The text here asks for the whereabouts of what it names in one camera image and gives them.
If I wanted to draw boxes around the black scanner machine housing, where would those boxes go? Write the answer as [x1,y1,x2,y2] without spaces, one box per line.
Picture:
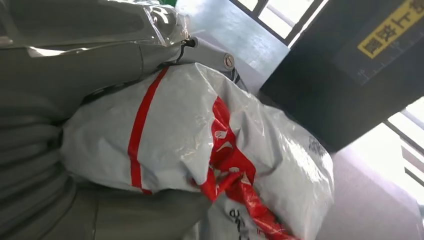
[258,0,424,153]

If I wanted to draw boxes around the dark window frame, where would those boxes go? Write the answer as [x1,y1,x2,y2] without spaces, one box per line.
[228,0,424,188]

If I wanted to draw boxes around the yellow warning label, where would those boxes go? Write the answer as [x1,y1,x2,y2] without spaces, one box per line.
[357,0,424,60]

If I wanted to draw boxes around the grey-white plastic parcel red stripes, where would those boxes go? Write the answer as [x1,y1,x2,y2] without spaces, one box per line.
[60,62,335,240]

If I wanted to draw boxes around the ribbed grey left arm sleeve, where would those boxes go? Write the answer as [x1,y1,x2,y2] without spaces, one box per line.
[0,114,97,240]

